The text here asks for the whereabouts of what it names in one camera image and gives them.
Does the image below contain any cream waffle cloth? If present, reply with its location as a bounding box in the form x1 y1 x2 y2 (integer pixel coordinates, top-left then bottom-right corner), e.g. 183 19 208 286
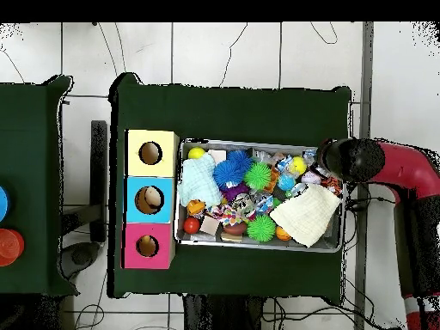
268 183 342 248

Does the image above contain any dark grey rounded base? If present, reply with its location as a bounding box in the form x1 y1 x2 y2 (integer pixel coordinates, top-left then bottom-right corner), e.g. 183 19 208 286
59 241 101 280

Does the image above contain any large blue spiky ball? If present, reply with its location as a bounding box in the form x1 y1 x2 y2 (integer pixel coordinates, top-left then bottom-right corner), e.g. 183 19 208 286
212 159 247 189

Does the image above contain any black upright panel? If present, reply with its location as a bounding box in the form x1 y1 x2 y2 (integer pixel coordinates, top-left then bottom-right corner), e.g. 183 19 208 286
89 119 108 243

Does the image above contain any silver mesh bin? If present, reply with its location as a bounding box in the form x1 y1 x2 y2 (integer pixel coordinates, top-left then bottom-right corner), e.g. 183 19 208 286
173 137 349 254

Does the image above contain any small blue spiky ball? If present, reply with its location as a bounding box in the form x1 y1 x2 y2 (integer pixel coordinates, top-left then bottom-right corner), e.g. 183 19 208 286
226 149 254 171

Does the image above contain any dark green table cloth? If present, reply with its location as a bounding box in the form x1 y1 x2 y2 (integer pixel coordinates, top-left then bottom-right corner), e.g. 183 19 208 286
0 75 80 296
107 71 352 299

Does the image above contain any blue plastic cup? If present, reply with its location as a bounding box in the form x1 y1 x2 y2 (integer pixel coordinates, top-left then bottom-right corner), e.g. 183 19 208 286
0 184 10 223

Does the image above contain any green spiky ball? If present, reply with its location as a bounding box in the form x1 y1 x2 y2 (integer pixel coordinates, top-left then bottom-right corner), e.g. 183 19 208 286
246 214 277 242
244 162 273 190

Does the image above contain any orange striped tiger plush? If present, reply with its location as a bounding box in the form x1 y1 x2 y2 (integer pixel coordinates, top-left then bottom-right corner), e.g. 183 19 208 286
321 175 344 197

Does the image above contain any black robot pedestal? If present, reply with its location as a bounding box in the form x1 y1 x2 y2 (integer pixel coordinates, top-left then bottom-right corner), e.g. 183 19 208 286
183 293 264 330

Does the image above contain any wooden box with three holes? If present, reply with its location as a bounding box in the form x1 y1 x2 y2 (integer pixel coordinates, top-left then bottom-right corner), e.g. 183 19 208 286
122 128 180 271

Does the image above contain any red ball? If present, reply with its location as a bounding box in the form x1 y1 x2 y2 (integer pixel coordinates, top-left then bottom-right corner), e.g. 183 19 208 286
182 216 201 234

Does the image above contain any grey metal rail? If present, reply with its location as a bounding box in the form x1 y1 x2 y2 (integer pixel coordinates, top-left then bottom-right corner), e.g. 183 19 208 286
352 21 376 330

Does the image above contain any red plastic cup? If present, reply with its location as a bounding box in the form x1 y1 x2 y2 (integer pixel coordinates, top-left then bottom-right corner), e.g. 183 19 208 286
0 228 26 267

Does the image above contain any mint waffle cloth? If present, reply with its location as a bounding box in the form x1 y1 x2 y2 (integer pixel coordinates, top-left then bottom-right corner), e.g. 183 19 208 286
177 152 223 207

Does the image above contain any white baseball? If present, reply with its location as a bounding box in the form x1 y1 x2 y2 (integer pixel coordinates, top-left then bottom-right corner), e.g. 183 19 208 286
301 170 322 186

